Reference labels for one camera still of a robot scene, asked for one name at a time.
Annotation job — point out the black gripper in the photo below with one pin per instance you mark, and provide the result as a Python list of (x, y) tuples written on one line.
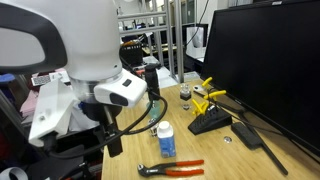
[(113, 143)]

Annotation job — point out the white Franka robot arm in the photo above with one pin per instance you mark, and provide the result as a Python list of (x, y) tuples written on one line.
[(90, 33)]

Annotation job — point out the small clear glass shaker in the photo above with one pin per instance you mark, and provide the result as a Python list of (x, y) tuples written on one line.
[(153, 129)]

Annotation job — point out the white blue plastic bottle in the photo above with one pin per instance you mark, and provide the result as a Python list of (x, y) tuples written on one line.
[(166, 141)]

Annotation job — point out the white angular plastic housing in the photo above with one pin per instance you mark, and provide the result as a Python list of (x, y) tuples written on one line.
[(50, 110)]

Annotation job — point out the glass shaker with black band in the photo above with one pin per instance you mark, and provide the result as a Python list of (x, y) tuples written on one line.
[(185, 95)]

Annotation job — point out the pink cloth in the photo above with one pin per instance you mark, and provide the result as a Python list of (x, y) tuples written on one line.
[(28, 103)]

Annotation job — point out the white tape roll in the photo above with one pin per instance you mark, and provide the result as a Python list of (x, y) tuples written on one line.
[(13, 172)]

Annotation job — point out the small round metal disc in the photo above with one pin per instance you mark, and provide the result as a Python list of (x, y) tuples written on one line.
[(227, 139)]

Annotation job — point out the black monitor stand foot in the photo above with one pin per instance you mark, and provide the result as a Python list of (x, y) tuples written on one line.
[(230, 107)]

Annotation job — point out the black power brick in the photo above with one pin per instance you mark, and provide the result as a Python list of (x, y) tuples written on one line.
[(246, 135)]

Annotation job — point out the large black monitor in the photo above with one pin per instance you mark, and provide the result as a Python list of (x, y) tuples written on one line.
[(266, 50)]

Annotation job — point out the aluminium extrusion frame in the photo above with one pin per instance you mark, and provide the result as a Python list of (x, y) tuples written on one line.
[(178, 40)]

